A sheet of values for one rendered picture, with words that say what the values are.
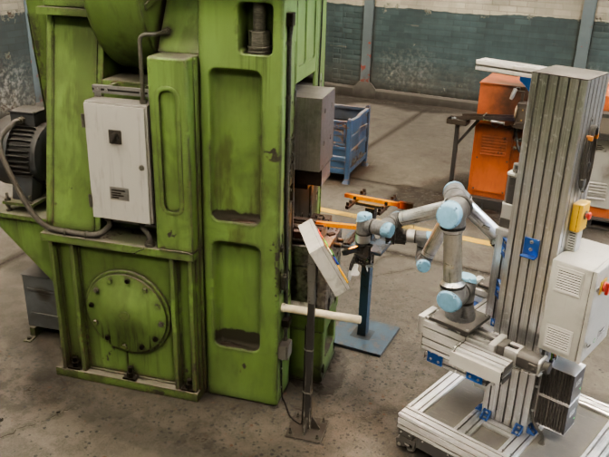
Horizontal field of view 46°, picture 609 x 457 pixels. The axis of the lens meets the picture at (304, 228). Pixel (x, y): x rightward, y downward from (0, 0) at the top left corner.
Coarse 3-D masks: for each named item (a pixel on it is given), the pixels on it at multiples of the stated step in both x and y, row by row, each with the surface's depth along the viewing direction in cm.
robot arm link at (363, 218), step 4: (360, 212) 352; (364, 212) 353; (368, 212) 353; (360, 216) 350; (364, 216) 350; (368, 216) 349; (356, 220) 353; (360, 220) 350; (364, 220) 349; (368, 220) 350; (356, 224) 353; (360, 224) 351; (364, 224) 350; (368, 224) 349; (356, 228) 354; (360, 228) 352; (364, 228) 350; (368, 228) 349; (356, 232) 354; (360, 232) 352; (364, 232) 352; (368, 232) 351; (360, 236) 353; (364, 236) 353
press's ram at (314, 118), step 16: (304, 96) 372; (320, 96) 373; (304, 112) 374; (320, 112) 372; (304, 128) 377; (320, 128) 375; (304, 144) 380; (320, 144) 378; (304, 160) 384; (320, 160) 382
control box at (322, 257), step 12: (300, 228) 363; (312, 228) 357; (312, 240) 346; (312, 252) 337; (324, 252) 338; (324, 264) 341; (336, 264) 348; (324, 276) 343; (336, 276) 344; (336, 288) 347; (348, 288) 348
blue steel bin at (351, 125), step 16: (336, 112) 835; (352, 112) 829; (368, 112) 819; (336, 128) 765; (352, 128) 761; (368, 128) 827; (336, 144) 771; (352, 144) 779; (336, 160) 779; (352, 160) 790
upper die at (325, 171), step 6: (324, 168) 395; (300, 174) 393; (306, 174) 392; (312, 174) 391; (318, 174) 390; (324, 174) 397; (300, 180) 394; (306, 180) 393; (312, 180) 392; (318, 180) 391; (324, 180) 399
